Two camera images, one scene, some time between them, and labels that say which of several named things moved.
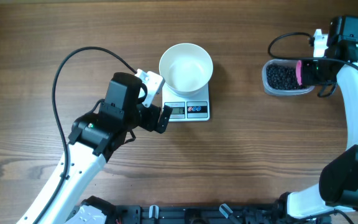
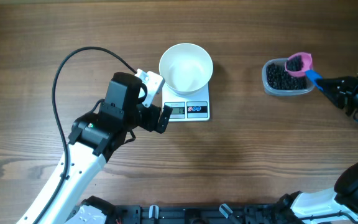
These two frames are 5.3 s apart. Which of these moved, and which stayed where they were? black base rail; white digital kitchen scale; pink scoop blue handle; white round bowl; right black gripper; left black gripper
Moved: right black gripper; pink scoop blue handle
Stayed: black base rail; white round bowl; left black gripper; white digital kitchen scale
